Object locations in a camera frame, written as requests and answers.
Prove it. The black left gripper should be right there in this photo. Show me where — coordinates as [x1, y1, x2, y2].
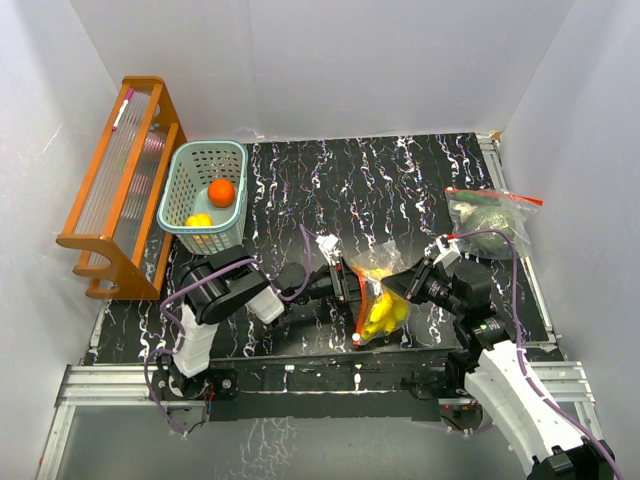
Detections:
[287, 258, 382, 306]

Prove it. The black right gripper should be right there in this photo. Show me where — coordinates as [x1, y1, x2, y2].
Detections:
[381, 256, 465, 318]

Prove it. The clear zip bag with fruit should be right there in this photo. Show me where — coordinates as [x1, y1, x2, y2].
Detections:
[347, 240, 409, 347]

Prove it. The fake banana bunch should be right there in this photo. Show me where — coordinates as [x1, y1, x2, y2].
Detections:
[354, 268, 409, 346]

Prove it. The fake orange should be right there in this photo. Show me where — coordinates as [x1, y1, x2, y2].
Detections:
[207, 178, 236, 208]

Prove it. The fake yellow bell pepper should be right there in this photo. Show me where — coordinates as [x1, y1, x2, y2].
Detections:
[185, 213, 213, 228]

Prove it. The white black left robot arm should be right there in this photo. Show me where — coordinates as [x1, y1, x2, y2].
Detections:
[163, 246, 367, 399]

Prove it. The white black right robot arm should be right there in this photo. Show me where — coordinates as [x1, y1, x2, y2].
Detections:
[382, 258, 618, 479]

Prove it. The clear zip bag with vegetables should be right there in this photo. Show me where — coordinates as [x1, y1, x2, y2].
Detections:
[445, 187, 544, 260]

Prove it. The teal plastic basket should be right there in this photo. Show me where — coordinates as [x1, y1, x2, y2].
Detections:
[157, 140, 249, 256]

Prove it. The orange wooden rack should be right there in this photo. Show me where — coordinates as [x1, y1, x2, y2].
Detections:
[56, 76, 186, 300]

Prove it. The pink white marker pen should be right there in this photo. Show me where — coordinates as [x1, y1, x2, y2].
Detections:
[111, 88, 134, 132]

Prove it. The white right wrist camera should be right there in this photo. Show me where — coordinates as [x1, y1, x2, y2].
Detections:
[433, 235, 461, 269]

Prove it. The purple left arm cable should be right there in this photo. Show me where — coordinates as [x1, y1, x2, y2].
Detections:
[142, 223, 317, 441]

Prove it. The aluminium frame rail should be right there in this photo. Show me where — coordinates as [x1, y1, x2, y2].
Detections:
[37, 360, 614, 480]

